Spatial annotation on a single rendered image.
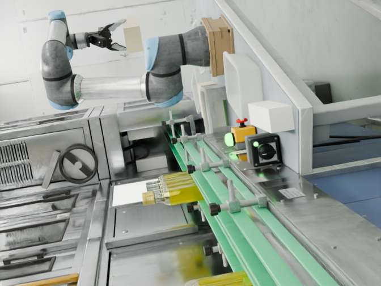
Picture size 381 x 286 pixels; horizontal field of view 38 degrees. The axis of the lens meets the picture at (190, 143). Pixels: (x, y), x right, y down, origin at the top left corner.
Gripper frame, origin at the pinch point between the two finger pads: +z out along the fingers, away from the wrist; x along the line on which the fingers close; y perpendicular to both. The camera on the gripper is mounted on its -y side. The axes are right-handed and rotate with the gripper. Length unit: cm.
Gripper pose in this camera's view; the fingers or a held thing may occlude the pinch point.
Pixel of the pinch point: (128, 34)
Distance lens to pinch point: 265.9
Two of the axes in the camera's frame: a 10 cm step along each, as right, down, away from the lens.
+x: 1.0, 8.6, 4.9
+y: -1.5, -4.8, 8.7
